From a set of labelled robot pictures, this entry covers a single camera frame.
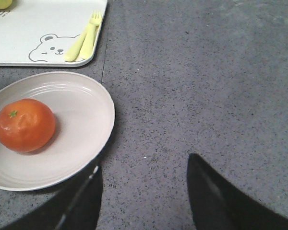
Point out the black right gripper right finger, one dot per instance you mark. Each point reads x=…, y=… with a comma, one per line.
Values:
x=216, y=204

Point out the orange mandarin fruit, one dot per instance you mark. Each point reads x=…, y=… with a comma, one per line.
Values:
x=26, y=125

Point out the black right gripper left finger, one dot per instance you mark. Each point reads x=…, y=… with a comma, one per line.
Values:
x=75, y=207

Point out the white bear print tray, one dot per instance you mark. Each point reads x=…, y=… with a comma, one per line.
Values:
x=38, y=32

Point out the yellow lemon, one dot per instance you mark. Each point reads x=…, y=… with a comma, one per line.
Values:
x=5, y=4

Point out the yellow plastic knife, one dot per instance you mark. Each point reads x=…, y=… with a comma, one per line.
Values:
x=72, y=53

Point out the yellow plastic fork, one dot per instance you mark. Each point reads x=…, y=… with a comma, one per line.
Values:
x=88, y=44

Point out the beige round plate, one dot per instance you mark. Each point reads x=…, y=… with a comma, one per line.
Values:
x=85, y=115

